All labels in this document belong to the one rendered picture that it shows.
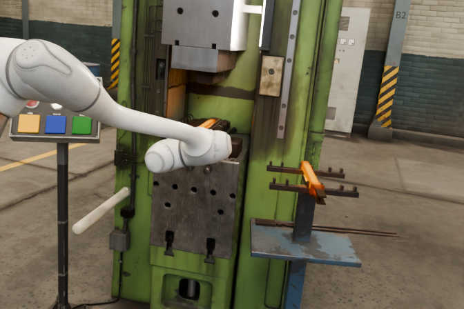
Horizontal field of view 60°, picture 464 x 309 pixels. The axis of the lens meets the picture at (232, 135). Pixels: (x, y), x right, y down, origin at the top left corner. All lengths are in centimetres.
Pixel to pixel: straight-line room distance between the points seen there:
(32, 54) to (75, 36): 873
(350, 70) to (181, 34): 536
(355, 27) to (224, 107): 491
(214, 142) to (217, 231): 61
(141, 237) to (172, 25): 108
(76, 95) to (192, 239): 107
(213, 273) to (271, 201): 42
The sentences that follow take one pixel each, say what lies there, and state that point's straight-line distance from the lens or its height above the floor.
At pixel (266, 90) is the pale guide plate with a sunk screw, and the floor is 121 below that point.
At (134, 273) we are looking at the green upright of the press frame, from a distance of 231.
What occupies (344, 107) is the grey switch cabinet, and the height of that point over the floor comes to 51.
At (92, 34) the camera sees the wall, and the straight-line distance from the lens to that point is 940.
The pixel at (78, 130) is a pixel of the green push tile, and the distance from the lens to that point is 178.
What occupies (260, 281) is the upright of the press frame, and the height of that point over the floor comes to 26.
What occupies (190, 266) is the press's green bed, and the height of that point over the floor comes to 40.
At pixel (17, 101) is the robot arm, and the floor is 123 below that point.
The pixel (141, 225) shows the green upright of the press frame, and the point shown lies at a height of 45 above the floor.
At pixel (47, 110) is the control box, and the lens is 183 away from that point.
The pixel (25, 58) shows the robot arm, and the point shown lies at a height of 133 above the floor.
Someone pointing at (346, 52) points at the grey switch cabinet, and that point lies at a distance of 691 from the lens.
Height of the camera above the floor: 140
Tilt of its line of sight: 13 degrees down
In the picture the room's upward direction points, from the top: 5 degrees clockwise
